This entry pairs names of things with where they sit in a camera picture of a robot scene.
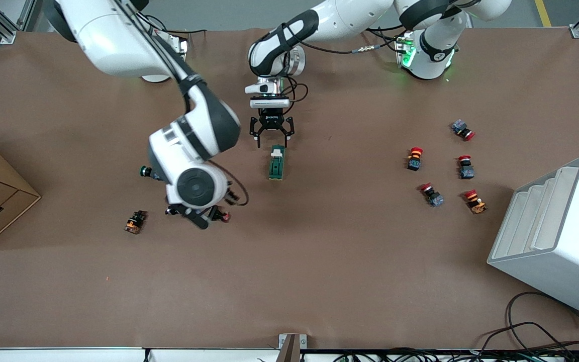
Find green load switch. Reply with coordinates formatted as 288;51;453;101
268;144;286;180

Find red button black body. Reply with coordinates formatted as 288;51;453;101
406;147;424;172

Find red button blue contact block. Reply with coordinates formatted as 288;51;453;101
419;183;445;208
458;155;475;180
451;119;476;142

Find red button orange body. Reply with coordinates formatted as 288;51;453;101
464;189;488;215

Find white stepped storage rack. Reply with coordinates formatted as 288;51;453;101
487;155;579;324

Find white camera mounting plate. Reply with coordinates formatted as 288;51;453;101
249;98;291;110

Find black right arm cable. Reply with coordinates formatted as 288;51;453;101
114;0;249;207

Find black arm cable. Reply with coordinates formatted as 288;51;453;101
114;0;249;207
284;25;421;109

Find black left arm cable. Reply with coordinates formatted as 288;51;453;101
284;25;421;109

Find metal table edge bracket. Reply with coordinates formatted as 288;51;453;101
278;333;308;362

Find white table edge rail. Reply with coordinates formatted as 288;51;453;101
0;347;579;362

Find black floor cable bundle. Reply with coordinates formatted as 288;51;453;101
335;347;579;362

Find black looped floor cable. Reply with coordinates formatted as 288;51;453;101
507;292;579;352
479;321;576;352

